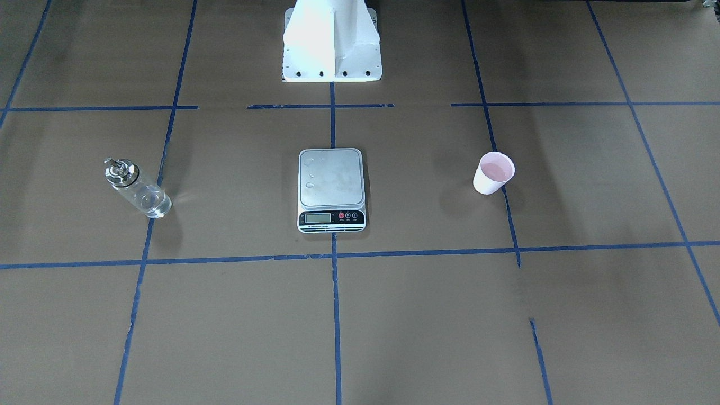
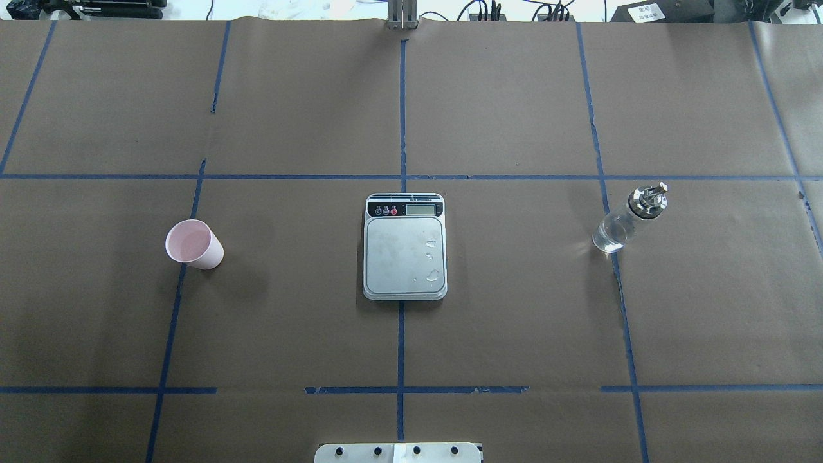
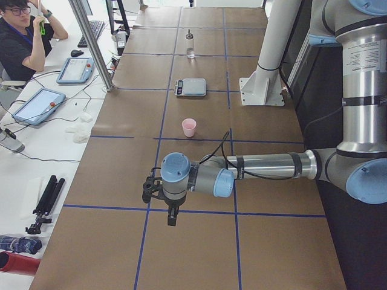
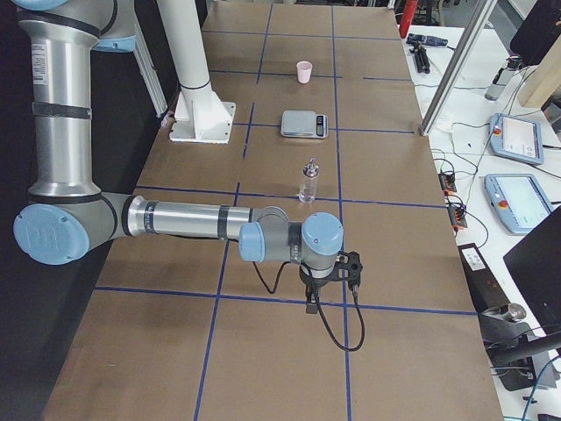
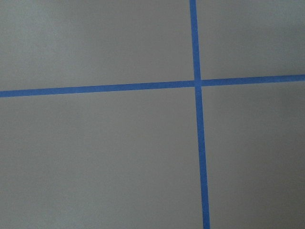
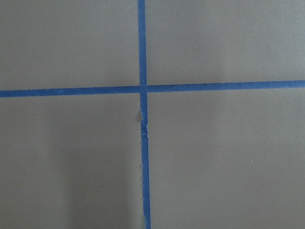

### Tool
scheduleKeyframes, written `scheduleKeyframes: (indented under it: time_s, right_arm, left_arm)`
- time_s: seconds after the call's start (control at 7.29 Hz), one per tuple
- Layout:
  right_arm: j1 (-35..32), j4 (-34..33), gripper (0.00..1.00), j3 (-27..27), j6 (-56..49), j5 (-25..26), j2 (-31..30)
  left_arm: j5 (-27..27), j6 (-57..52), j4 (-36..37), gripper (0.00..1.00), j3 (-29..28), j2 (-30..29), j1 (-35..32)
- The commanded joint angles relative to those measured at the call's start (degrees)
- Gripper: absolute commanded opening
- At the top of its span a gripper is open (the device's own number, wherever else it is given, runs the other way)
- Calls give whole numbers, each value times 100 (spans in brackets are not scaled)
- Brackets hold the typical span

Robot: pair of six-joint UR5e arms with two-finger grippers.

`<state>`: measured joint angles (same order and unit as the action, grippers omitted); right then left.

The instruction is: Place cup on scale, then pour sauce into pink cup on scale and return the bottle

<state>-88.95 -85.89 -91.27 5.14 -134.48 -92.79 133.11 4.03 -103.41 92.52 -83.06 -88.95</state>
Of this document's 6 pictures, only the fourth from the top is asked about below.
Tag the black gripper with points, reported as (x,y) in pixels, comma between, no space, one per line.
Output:
(316,283)

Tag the clear glass sauce bottle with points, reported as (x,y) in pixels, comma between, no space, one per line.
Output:
(310,175)

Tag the pink plastic cup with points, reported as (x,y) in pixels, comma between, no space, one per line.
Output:
(304,71)

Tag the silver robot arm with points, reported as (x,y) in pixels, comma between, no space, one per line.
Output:
(68,214)

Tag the grey digital kitchen scale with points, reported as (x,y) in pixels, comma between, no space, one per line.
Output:
(304,124)

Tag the black box with label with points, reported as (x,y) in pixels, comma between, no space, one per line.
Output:
(485,291)

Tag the orange black connector block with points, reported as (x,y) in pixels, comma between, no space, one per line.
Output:
(447,183)

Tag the black monitor stand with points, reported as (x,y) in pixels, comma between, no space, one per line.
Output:
(517,352)

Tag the near blue teach pendant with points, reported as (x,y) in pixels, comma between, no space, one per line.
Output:
(518,200)

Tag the blue teach pendant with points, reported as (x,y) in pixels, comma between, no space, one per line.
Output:
(516,138)
(518,200)

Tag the far blue teach pendant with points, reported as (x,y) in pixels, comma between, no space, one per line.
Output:
(516,138)

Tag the black folded tripod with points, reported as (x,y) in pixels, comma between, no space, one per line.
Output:
(422,63)

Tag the grey handheld device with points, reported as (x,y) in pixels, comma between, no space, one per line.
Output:
(506,72)

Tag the red cylinder bottle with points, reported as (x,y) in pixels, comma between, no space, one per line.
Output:
(407,17)

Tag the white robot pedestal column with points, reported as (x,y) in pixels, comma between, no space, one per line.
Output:
(200,116)

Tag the aluminium frame post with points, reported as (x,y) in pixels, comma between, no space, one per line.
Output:
(466,43)

